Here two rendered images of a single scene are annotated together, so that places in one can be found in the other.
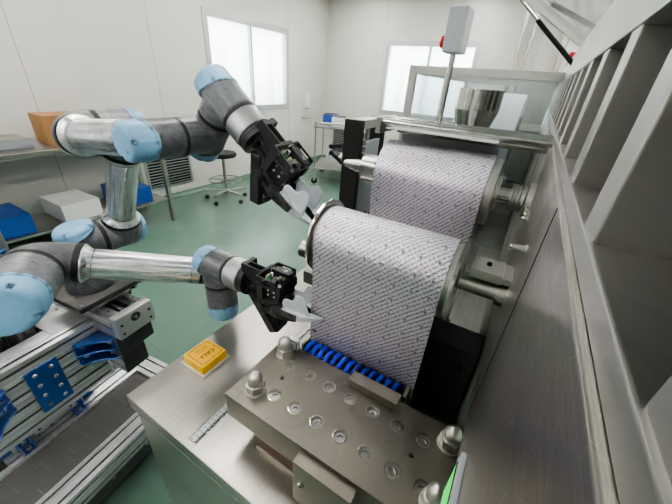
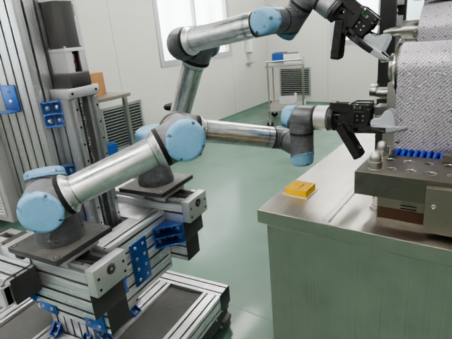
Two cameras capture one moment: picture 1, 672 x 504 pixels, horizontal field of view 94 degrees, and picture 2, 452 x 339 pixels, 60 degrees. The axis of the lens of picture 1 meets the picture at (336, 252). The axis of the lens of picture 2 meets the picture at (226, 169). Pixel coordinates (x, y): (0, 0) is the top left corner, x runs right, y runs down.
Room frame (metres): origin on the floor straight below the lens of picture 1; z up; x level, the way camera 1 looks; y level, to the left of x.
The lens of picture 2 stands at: (-0.58, 0.36, 1.38)
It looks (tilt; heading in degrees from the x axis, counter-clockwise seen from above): 19 degrees down; 8
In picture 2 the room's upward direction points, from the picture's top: 5 degrees counter-clockwise
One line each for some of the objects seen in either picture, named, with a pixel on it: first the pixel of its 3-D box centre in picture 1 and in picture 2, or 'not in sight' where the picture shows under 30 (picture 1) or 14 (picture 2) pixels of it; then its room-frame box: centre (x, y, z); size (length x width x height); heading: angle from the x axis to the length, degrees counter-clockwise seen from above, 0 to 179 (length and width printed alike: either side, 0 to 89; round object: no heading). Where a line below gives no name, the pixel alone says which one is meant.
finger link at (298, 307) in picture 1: (301, 307); (388, 121); (0.50, 0.06, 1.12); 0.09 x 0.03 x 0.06; 60
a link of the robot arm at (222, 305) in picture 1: (222, 294); (299, 146); (0.66, 0.29, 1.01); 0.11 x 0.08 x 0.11; 24
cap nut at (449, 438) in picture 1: (451, 436); not in sight; (0.30, -0.20, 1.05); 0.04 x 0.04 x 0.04
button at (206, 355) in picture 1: (205, 355); (300, 188); (0.54, 0.30, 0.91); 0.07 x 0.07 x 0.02; 61
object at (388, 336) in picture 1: (362, 329); (443, 123); (0.45, -0.06, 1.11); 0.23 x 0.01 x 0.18; 61
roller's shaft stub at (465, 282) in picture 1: (481, 286); not in sight; (0.42, -0.24, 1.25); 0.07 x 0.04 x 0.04; 61
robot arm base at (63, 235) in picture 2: not in sight; (57, 222); (0.45, 1.06, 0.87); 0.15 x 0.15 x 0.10
